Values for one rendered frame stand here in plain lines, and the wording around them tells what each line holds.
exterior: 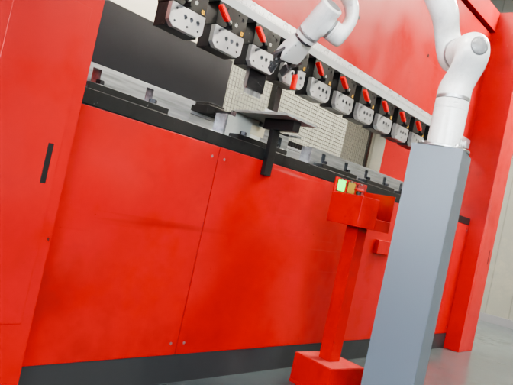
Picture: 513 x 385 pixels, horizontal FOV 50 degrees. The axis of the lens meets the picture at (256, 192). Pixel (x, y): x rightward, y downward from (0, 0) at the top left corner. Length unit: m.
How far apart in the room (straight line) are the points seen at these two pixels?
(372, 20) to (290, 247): 1.21
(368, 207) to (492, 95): 2.11
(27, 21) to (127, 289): 0.83
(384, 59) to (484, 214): 1.45
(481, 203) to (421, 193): 1.95
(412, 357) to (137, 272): 0.98
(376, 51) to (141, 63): 1.16
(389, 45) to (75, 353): 2.11
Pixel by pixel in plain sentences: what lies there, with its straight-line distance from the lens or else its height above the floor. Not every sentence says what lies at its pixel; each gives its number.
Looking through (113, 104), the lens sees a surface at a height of 0.85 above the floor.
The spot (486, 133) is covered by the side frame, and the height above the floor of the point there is 1.46.
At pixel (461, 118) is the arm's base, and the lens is 2.13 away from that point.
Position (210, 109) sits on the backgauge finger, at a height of 1.00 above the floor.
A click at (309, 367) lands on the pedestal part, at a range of 2.27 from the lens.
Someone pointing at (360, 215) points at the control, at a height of 0.71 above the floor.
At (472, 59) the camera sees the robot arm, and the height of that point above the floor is 1.31.
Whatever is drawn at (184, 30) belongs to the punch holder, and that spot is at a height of 1.18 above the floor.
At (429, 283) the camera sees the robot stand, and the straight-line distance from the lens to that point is 2.03.
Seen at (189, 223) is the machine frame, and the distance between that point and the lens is 1.88.
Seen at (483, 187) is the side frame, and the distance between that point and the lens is 3.99.
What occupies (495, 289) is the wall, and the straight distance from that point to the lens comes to 6.24.
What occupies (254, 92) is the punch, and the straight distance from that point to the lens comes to 2.25.
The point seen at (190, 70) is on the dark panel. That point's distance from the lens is 2.68.
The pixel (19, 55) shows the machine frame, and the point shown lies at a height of 0.88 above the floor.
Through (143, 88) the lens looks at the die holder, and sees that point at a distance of 1.86.
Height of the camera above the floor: 0.66
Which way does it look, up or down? 1 degrees up
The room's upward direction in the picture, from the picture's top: 12 degrees clockwise
